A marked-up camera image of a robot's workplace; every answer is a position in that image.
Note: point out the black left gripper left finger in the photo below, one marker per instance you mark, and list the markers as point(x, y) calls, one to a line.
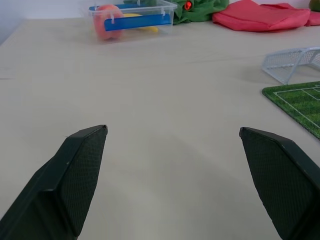
point(77, 175)

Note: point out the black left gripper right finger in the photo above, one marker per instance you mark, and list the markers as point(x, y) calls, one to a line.
point(275, 180)

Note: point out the green soccer field mat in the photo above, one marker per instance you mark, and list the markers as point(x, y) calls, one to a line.
point(300, 105)

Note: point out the white mini soccer goal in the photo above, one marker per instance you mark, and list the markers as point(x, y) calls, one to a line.
point(291, 63)

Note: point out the peach fruit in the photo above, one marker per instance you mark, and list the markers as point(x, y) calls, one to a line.
point(108, 22)

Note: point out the red cloth bag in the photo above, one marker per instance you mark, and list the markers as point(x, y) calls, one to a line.
point(262, 17)

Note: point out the yellow banana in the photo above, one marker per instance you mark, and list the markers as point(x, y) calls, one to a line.
point(146, 27)

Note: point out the clear plastic storage box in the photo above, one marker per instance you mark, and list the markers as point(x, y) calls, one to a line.
point(132, 19)

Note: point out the green mango fruit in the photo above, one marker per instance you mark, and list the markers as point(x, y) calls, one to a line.
point(315, 4)

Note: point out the green cloth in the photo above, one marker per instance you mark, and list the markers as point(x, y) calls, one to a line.
point(197, 11)

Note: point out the small red tomato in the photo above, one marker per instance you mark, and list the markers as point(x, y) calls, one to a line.
point(188, 5)

